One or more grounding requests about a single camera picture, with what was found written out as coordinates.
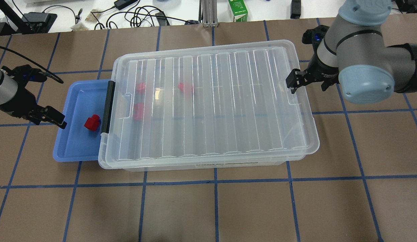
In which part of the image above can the black box latch handle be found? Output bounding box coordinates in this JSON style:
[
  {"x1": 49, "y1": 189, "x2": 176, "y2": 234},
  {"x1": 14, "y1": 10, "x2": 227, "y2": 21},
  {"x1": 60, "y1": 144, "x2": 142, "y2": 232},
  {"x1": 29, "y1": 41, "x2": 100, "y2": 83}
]
[{"x1": 101, "y1": 80, "x2": 116, "y2": 133}]

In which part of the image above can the red block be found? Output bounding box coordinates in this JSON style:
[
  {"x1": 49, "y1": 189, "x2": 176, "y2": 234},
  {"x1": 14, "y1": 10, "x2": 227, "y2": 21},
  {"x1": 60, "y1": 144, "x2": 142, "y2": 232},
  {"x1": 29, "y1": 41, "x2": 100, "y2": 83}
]
[
  {"x1": 135, "y1": 83, "x2": 146, "y2": 95},
  {"x1": 178, "y1": 82, "x2": 194, "y2": 95},
  {"x1": 84, "y1": 114, "x2": 100, "y2": 132},
  {"x1": 132, "y1": 102, "x2": 145, "y2": 121}
]

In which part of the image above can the clear plastic storage box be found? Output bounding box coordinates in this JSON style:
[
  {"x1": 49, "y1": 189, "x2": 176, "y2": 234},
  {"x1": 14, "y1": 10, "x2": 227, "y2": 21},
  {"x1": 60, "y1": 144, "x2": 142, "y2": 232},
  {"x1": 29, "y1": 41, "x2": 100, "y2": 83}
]
[{"x1": 98, "y1": 42, "x2": 316, "y2": 172}]

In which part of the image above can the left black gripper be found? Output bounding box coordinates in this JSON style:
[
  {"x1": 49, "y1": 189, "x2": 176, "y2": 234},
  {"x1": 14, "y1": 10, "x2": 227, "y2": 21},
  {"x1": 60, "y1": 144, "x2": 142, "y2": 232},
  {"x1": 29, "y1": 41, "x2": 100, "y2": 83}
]
[{"x1": 0, "y1": 65, "x2": 67, "y2": 130}]

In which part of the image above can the black cable coil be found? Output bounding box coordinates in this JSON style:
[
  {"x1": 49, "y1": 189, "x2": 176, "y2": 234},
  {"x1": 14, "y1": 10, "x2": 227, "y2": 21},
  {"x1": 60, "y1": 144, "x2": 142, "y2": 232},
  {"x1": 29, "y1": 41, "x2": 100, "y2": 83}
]
[{"x1": 106, "y1": 5, "x2": 170, "y2": 29}]

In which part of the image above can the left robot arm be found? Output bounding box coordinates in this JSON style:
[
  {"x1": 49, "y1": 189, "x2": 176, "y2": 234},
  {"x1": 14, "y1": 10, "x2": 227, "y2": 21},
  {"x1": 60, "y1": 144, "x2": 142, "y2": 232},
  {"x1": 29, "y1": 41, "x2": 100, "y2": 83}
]
[{"x1": 0, "y1": 65, "x2": 67, "y2": 130}]

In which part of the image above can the aluminium frame post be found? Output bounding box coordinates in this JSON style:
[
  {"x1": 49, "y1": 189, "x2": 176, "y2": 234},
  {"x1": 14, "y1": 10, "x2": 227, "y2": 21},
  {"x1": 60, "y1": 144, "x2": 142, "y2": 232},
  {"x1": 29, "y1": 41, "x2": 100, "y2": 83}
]
[{"x1": 199, "y1": 0, "x2": 218, "y2": 28}]

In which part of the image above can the black power adapter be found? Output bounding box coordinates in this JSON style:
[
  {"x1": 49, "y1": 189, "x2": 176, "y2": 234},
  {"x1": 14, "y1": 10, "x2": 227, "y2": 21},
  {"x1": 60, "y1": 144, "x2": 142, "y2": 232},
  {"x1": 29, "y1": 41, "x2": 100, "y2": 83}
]
[{"x1": 114, "y1": 0, "x2": 139, "y2": 10}]

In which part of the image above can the blue plastic tray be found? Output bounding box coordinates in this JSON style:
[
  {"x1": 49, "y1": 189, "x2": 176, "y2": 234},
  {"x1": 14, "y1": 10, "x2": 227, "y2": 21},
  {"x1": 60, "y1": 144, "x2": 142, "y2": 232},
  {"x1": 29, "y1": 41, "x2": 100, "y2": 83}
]
[{"x1": 53, "y1": 79, "x2": 109, "y2": 162}]

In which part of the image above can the clear plastic box lid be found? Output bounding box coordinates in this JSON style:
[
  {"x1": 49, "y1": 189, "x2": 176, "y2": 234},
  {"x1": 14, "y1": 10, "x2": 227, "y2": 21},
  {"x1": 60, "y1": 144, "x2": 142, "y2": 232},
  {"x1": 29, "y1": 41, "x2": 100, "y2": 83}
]
[{"x1": 98, "y1": 40, "x2": 320, "y2": 168}]

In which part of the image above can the green milk carton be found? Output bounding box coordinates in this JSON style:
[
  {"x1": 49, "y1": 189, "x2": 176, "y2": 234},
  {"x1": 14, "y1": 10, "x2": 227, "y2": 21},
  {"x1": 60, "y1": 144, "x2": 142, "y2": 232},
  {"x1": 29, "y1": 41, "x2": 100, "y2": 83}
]
[{"x1": 228, "y1": 0, "x2": 249, "y2": 23}]

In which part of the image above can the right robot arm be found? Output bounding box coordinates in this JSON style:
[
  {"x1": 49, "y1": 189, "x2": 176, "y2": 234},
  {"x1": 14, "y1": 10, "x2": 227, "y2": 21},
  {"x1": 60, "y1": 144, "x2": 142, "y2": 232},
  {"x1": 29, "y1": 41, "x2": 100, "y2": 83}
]
[{"x1": 286, "y1": 0, "x2": 417, "y2": 104}]

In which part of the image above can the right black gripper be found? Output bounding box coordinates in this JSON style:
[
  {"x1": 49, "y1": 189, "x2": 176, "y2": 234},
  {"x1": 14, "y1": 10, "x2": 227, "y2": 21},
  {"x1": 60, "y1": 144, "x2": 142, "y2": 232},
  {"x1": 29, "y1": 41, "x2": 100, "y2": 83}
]
[{"x1": 286, "y1": 27, "x2": 339, "y2": 94}]

